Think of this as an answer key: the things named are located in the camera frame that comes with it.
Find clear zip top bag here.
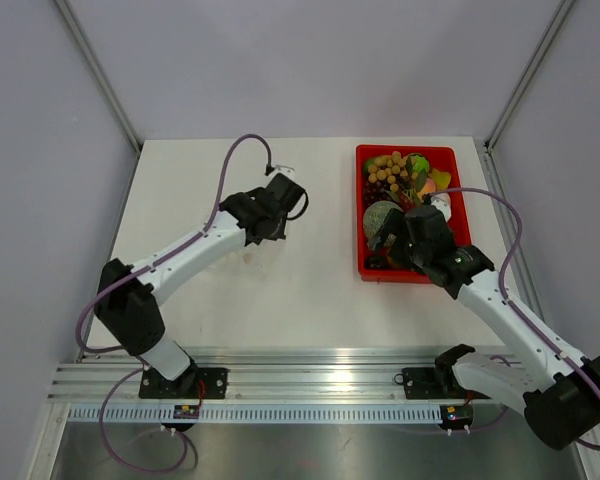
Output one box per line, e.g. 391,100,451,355
210,239,287,277

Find white slotted cable duct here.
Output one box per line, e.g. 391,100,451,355
69,403,442,425

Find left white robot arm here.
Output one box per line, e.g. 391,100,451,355
94,166,308,399

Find black dark fruit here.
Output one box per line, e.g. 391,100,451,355
364,255,389,270

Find aluminium rail beam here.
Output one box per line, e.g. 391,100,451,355
47,349,591,405

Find green leafy vegetable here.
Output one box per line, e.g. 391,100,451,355
404,153,430,175

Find aluminium frame post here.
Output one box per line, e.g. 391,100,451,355
483,0,579,154
52,0,143,158

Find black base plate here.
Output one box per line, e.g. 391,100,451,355
393,366,488,401
138,367,229,400

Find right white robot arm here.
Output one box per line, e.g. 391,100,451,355
369,205,600,451

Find tan longan bunch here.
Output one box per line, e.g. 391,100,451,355
363,151,413,192

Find red plastic tray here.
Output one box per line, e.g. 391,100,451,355
355,144,471,284

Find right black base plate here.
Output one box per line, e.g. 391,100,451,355
393,366,488,401

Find purple cable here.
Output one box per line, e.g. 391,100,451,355
74,133,276,474
424,187,600,449

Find left aluminium frame post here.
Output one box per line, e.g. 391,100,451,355
52,0,143,158

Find yellow star fruit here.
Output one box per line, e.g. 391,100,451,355
429,168,452,191

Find green netted melon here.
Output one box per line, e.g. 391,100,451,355
363,200,404,251

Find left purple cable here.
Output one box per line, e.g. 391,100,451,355
74,133,276,474

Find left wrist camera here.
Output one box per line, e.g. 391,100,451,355
265,165,295,180

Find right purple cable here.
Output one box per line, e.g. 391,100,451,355
424,187,600,449

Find dark red grape bunch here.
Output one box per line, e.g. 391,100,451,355
363,181,391,208

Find white garlic bulb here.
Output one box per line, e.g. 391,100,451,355
431,193,452,222

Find right aluminium frame post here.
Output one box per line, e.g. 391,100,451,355
483,0,579,154

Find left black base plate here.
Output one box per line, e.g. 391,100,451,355
138,367,229,400

